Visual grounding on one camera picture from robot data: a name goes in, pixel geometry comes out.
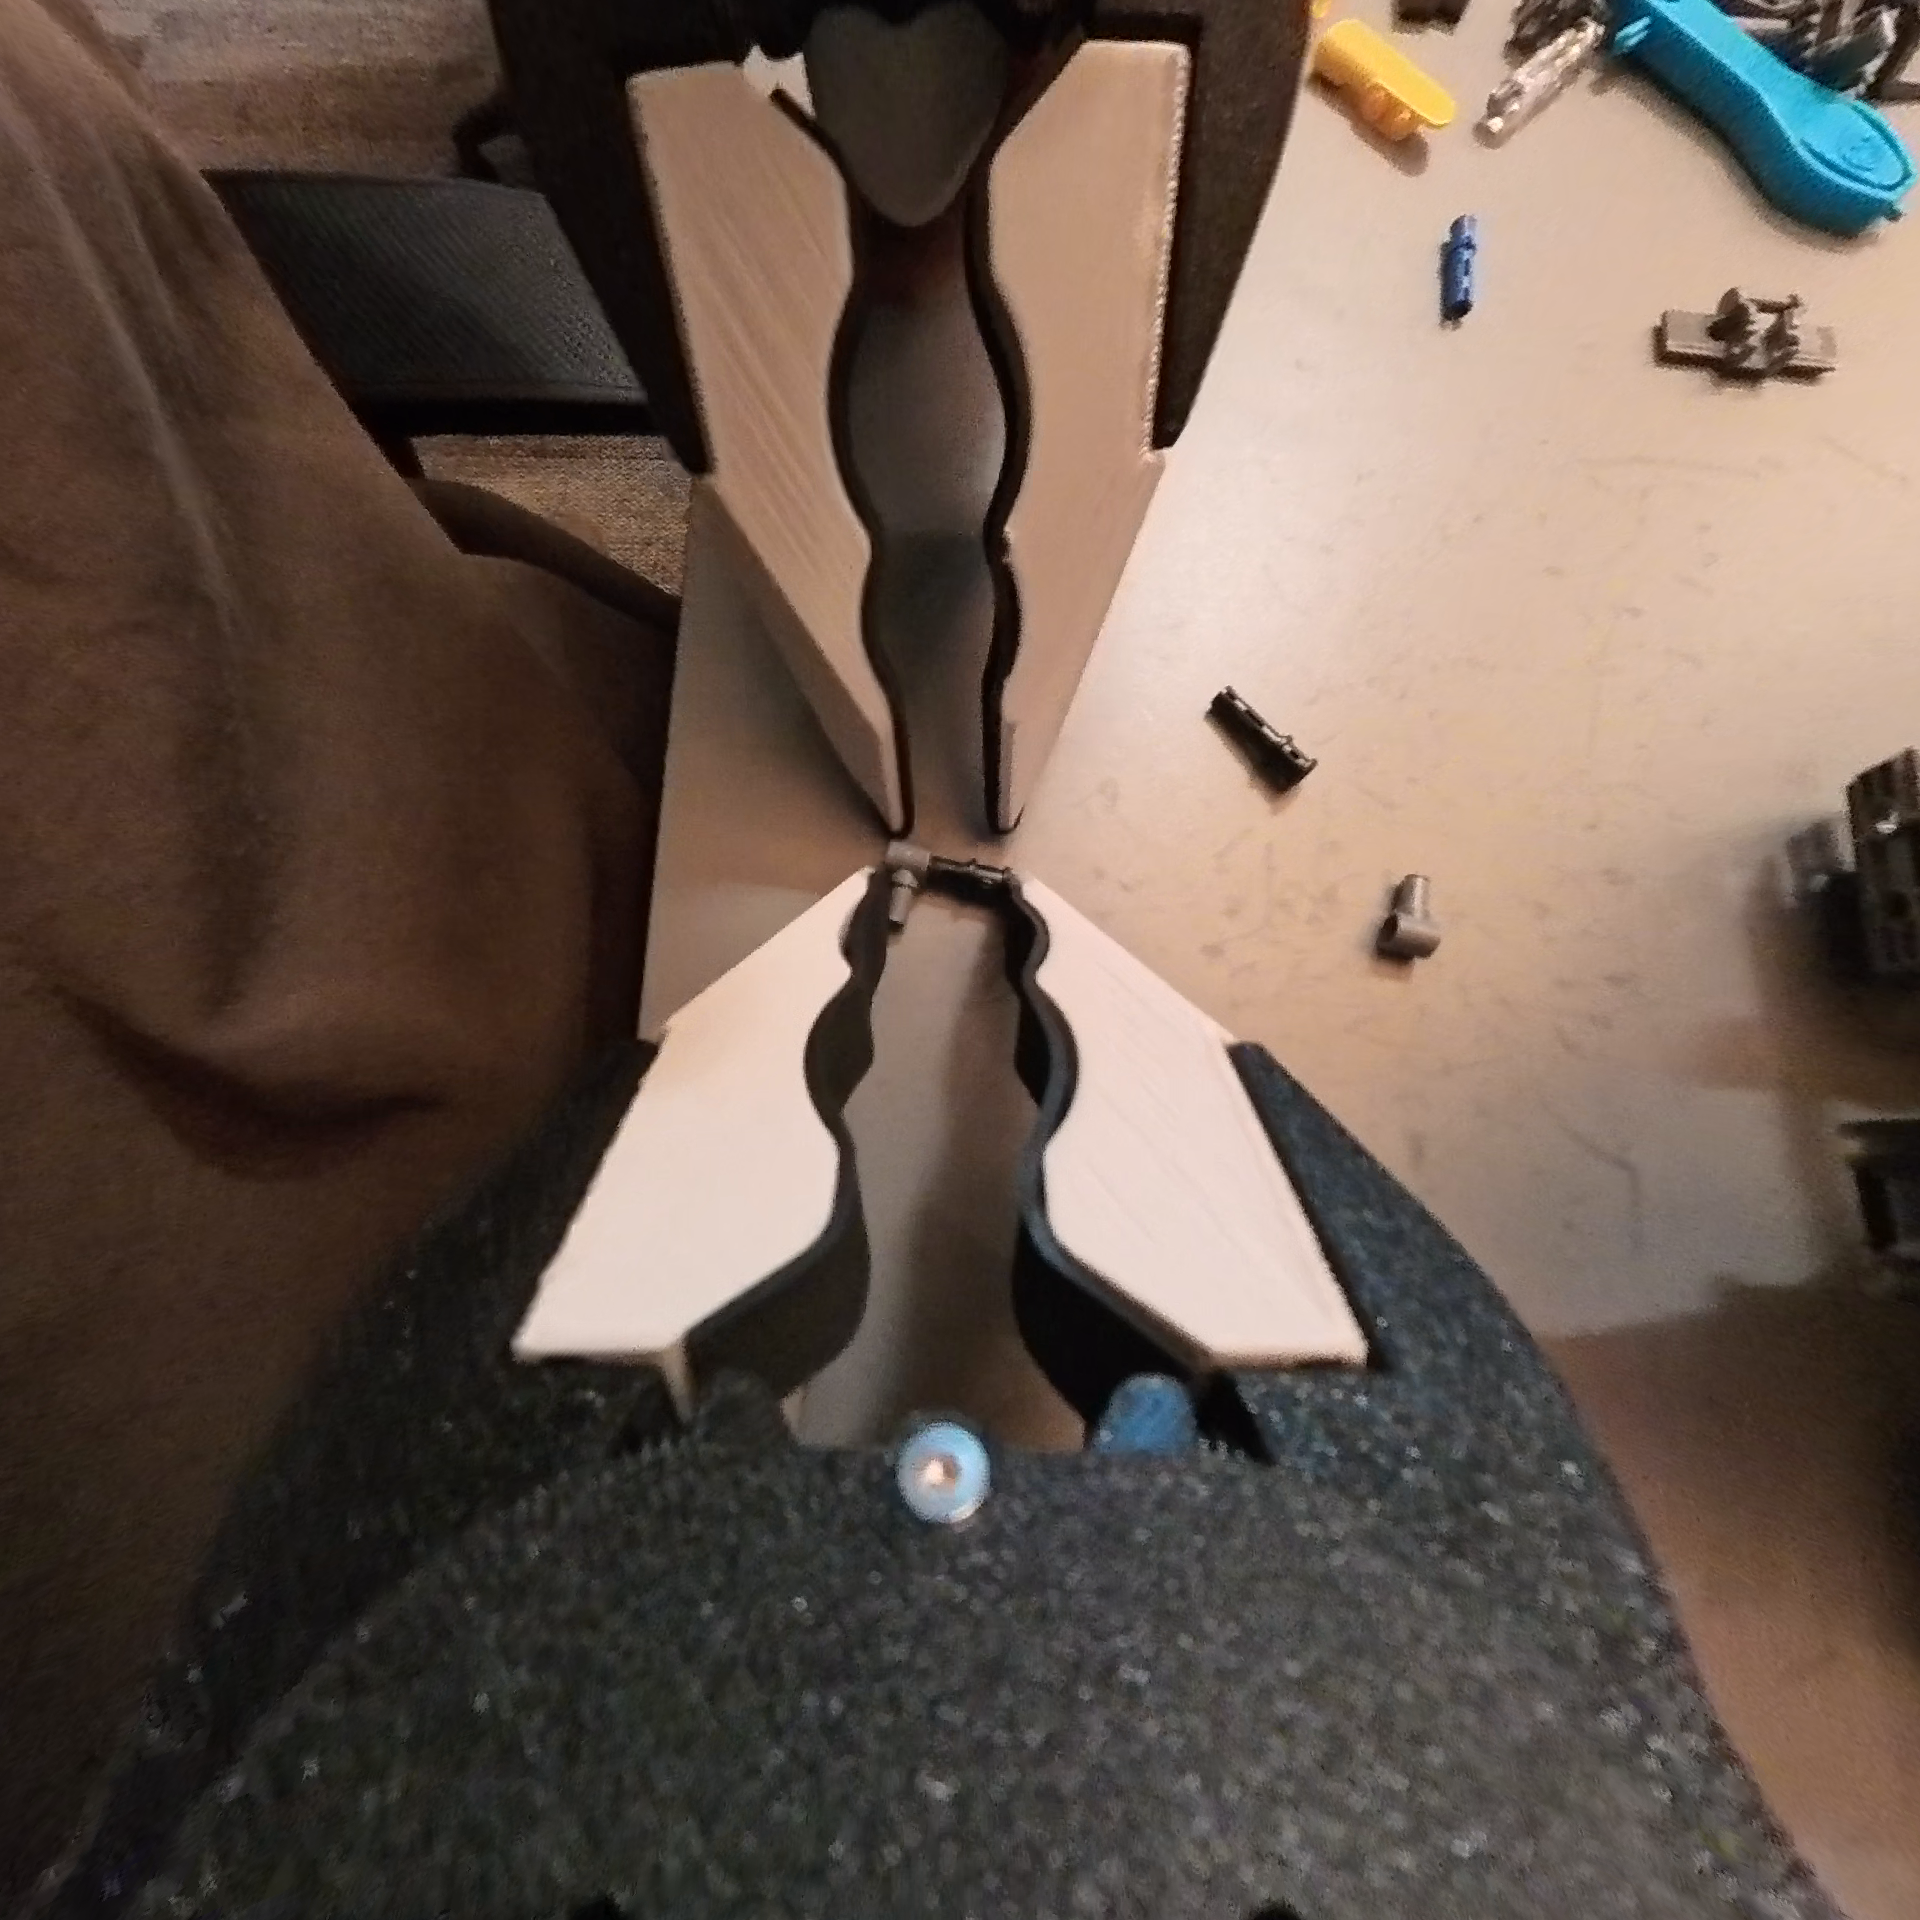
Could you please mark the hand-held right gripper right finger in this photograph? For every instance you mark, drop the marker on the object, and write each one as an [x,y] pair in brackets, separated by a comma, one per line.
[1200,1200]

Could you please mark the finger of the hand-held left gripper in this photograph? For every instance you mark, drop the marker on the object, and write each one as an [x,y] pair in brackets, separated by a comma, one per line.
[751,347]
[1088,347]

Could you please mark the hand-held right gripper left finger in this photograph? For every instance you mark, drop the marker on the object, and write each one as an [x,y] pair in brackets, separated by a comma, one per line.
[705,1186]

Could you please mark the small grey toy connector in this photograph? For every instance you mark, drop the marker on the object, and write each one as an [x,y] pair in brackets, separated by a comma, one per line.
[901,878]
[1406,917]

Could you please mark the black toy pin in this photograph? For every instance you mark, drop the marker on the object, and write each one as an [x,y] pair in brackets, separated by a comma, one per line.
[1259,734]
[975,878]

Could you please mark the dark grey toy track link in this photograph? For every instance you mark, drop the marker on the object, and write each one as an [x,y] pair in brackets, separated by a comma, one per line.
[1747,340]

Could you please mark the grey ribbed cloth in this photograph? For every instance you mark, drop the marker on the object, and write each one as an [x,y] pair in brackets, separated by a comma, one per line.
[422,300]

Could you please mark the blue toy pin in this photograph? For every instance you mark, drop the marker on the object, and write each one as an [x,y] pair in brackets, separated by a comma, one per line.
[1459,268]

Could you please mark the yellow curved toy piece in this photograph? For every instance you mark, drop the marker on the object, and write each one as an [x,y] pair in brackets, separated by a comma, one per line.
[1382,68]

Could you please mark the clear toy piece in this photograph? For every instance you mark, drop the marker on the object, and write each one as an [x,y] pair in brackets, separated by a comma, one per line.
[1538,76]

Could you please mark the person's brown trouser leg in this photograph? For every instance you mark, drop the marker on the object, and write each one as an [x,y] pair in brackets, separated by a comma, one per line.
[224,750]

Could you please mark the teal brick separator tool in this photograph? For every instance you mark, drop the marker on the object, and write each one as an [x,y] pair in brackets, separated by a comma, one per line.
[1769,119]

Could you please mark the yellow black tracked toy vehicle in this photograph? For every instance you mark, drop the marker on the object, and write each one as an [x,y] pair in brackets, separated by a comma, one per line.
[1874,869]

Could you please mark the pile of toy building pieces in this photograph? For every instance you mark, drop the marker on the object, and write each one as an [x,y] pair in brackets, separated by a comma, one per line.
[1838,31]

